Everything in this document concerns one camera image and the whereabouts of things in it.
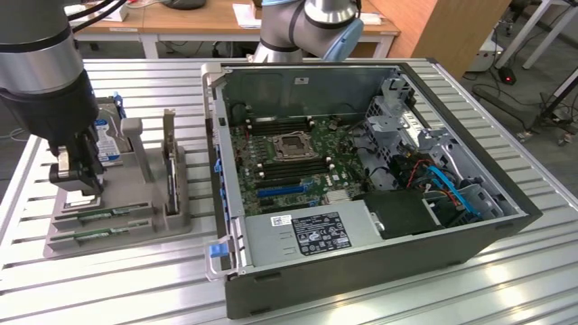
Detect grey parts rack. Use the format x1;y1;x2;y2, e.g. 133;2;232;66
42;108;193;260

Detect dark round desk object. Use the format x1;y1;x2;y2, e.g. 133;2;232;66
161;0;208;10

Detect black expansion slot blue clip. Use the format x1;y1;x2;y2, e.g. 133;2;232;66
258;200;324;215

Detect grey metal disk bay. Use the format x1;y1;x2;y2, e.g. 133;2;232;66
415;127;528;227

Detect green motherboard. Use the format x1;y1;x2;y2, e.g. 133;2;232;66
228;116;376;217

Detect white table frame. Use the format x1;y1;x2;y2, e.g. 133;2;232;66
493;0;578;70

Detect black plastic fan shroud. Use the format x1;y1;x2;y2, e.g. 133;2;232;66
361;188;445;240

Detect grey power supply unit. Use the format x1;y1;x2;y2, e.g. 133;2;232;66
234;200;385;268

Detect small white labelled box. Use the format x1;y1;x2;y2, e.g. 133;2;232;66
101;0;129;22

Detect black power brick red light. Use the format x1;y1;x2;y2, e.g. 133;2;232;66
495;66;517;86

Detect thin red wire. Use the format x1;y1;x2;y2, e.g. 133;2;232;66
404;158;435;190

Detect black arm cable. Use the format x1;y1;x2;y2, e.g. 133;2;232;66
65;0;132;35

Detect metal CPU socket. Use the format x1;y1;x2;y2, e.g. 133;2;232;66
266;130;320;163

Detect wooden desk white frame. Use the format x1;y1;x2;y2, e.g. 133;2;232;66
141;0;401;60
66;0;158;61

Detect silver chipset heatsink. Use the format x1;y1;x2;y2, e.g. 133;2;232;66
325;190;353;204

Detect black wheeled stand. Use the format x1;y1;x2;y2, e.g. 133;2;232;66
516;67;578;147

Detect black open PC case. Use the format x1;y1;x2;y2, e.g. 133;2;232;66
200;60;543;321

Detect graphics card metal bracket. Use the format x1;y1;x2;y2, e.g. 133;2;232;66
160;108;182;217

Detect perforated metal drive cage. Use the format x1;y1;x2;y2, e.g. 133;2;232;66
361;77;429;163

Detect blue flat data wire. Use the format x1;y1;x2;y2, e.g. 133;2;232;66
425;164;480;217

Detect hard disk blue caddy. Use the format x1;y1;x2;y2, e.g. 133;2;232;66
92;91;126;167

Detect wooden cabinet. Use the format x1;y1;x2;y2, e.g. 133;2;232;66
367;0;513;81

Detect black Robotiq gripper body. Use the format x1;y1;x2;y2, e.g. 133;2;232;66
0;69;98;156

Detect white device box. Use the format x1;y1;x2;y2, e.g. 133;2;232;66
465;32;504;72

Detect white paper stack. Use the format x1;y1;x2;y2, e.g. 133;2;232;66
232;2;264;30

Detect green RAM stick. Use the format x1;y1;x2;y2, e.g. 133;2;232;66
76;207;134;223
70;225;132;242

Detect long black expansion slot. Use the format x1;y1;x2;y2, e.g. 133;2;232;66
253;176;302;191

